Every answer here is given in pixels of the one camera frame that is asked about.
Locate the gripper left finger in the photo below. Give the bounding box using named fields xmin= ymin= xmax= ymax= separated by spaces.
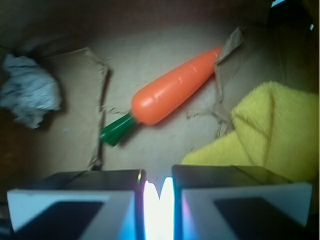
xmin=7 ymin=169 xmax=146 ymax=240

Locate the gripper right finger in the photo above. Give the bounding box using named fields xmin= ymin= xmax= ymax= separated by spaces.
xmin=171 ymin=165 xmax=312 ymax=240

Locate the yellow cloth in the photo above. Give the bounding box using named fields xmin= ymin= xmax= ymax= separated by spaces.
xmin=182 ymin=82 xmax=320 ymax=182

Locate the orange toy carrot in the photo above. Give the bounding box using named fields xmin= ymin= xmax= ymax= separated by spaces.
xmin=100 ymin=46 xmax=223 ymax=147

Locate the crumpled grey paper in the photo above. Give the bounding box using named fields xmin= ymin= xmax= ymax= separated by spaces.
xmin=0 ymin=54 xmax=62 ymax=129

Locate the brown paper bag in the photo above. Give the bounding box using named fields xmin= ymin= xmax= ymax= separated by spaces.
xmin=0 ymin=0 xmax=320 ymax=191

